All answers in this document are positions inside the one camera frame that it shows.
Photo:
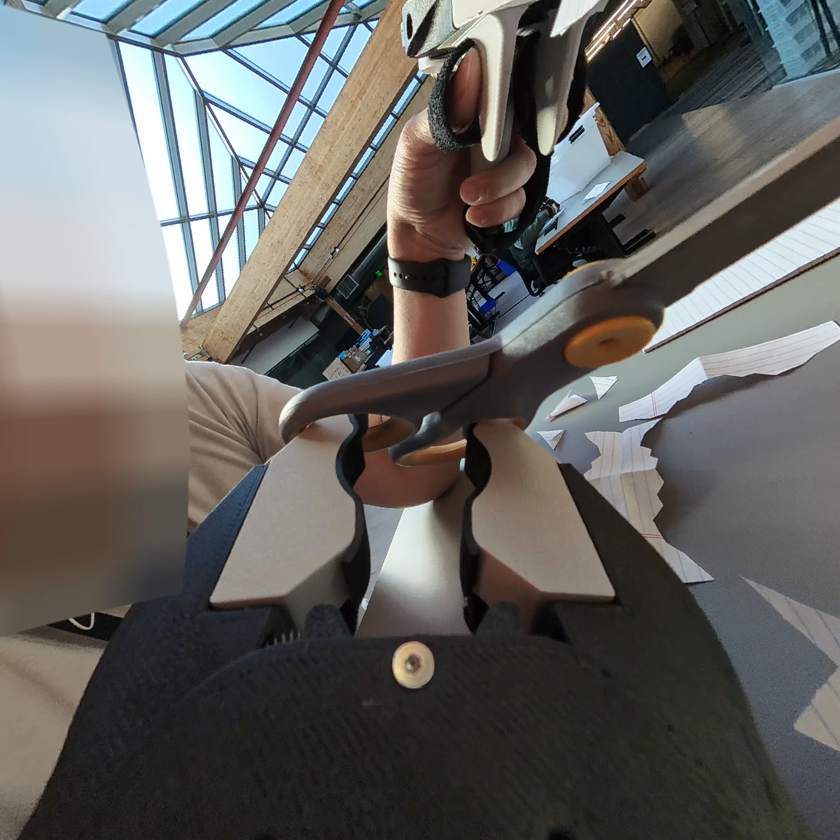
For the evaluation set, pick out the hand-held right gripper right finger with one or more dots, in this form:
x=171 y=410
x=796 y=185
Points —
x=538 y=525

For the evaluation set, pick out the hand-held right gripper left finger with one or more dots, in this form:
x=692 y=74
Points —
x=282 y=525

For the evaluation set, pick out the narrow lined paper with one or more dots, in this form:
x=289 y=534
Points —
x=630 y=499

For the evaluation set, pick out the grey orange scissors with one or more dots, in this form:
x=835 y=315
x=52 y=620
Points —
x=525 y=354

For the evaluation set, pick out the torn lined paper piece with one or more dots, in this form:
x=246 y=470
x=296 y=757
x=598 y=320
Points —
x=741 y=367
x=814 y=630

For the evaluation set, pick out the person's left forearm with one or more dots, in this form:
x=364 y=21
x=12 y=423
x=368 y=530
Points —
x=433 y=328

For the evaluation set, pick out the grey desk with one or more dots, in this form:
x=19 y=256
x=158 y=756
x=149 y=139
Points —
x=754 y=492

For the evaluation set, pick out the person's left hand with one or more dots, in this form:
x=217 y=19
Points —
x=426 y=184

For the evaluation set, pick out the small triangular paper scrap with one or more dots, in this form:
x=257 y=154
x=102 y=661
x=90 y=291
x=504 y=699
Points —
x=602 y=386
x=551 y=438
x=568 y=407

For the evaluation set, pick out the white table black legs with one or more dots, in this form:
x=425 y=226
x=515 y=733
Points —
x=590 y=190

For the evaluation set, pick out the black smartwatch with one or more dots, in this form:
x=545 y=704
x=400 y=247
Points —
x=426 y=275

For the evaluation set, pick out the lined paper pad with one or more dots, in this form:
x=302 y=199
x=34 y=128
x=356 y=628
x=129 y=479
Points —
x=754 y=275

